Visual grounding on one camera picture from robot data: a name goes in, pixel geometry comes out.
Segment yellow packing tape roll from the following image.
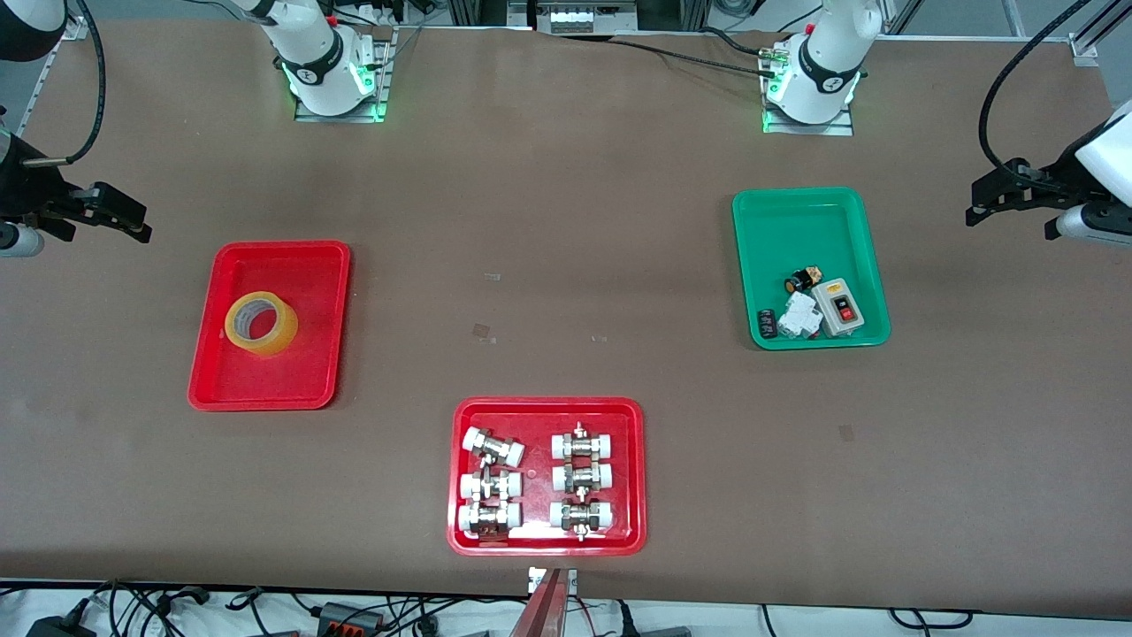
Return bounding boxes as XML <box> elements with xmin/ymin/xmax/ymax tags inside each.
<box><xmin>224</xmin><ymin>291</ymin><xmax>300</xmax><ymax>359</ymax></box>

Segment green plastic tray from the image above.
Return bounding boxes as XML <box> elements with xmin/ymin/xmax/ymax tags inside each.
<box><xmin>732</xmin><ymin>187</ymin><xmax>892</xmax><ymax>352</ymax></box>

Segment red plastic tray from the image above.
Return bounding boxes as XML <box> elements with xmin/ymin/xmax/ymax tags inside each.
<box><xmin>187</xmin><ymin>241</ymin><xmax>352</xmax><ymax>413</ymax></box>
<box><xmin>447</xmin><ymin>396</ymin><xmax>648</xmax><ymax>557</ymax></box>

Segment white circuit breaker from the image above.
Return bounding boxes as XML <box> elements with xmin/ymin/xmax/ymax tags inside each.
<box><xmin>778</xmin><ymin>292</ymin><xmax>826</xmax><ymax>342</ymax></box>

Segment black power adapter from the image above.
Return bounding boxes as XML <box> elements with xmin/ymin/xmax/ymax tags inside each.
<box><xmin>27</xmin><ymin>615</ymin><xmax>98</xmax><ymax>637</ymax></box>

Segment brass valve white caps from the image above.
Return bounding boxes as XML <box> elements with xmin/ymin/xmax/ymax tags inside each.
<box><xmin>548</xmin><ymin>495</ymin><xmax>616</xmax><ymax>542</ymax></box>
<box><xmin>457</xmin><ymin>502</ymin><xmax>524</xmax><ymax>541</ymax></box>
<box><xmin>459</xmin><ymin>469</ymin><xmax>524</xmax><ymax>503</ymax></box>
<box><xmin>550</xmin><ymin>422</ymin><xmax>617</xmax><ymax>461</ymax></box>
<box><xmin>551</xmin><ymin>460</ymin><xmax>616</xmax><ymax>495</ymax></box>
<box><xmin>462</xmin><ymin>426</ymin><xmax>526</xmax><ymax>468</ymax></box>

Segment white power strip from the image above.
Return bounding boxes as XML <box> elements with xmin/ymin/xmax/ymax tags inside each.
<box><xmin>547</xmin><ymin>4</ymin><xmax>614</xmax><ymax>35</ymax></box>

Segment grey adapter orange clips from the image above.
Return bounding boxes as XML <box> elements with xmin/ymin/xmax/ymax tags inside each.
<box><xmin>314</xmin><ymin>601</ymin><xmax>387</xmax><ymax>635</ymax></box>

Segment white label plate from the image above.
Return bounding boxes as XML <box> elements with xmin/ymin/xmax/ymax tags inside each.
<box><xmin>528</xmin><ymin>566</ymin><xmax>578</xmax><ymax>595</ymax></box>

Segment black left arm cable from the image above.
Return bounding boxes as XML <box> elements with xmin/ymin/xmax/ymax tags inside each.
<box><xmin>976</xmin><ymin>0</ymin><xmax>1096</xmax><ymax>175</ymax></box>

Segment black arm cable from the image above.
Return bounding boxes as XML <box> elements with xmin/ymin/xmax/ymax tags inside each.
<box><xmin>976</xmin><ymin>0</ymin><xmax>1096</xmax><ymax>175</ymax></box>
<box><xmin>19</xmin><ymin>0</ymin><xmax>107</xmax><ymax>169</ymax></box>

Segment perforated metal rail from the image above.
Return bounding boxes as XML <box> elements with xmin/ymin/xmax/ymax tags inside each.
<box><xmin>11</xmin><ymin>39</ymin><xmax>70</xmax><ymax>156</ymax></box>

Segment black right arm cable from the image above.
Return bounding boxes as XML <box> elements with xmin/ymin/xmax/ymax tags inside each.
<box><xmin>19</xmin><ymin>0</ymin><xmax>107</xmax><ymax>169</ymax></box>

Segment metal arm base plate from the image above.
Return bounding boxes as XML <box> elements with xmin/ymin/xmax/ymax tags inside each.
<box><xmin>762</xmin><ymin>84</ymin><xmax>856</xmax><ymax>137</ymax></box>
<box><xmin>294</xmin><ymin>25</ymin><xmax>395</xmax><ymax>124</ymax></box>

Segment grey switch box red button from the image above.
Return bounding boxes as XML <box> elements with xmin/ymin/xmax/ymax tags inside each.
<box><xmin>813</xmin><ymin>278</ymin><xmax>873</xmax><ymax>341</ymax></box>

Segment black table cable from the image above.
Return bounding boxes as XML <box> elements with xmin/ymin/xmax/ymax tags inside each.
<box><xmin>697</xmin><ymin>27</ymin><xmax>784</xmax><ymax>59</ymax></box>
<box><xmin>608</xmin><ymin>37</ymin><xmax>781</xmax><ymax>79</ymax></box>

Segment black floor cable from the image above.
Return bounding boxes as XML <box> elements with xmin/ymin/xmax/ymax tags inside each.
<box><xmin>887</xmin><ymin>607</ymin><xmax>975</xmax><ymax>633</ymax></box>
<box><xmin>84</xmin><ymin>579</ymin><xmax>215</xmax><ymax>637</ymax></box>

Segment red metal post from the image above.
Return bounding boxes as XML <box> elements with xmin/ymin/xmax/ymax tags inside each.
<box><xmin>509</xmin><ymin>569</ymin><xmax>569</xmax><ymax>637</ymax></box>

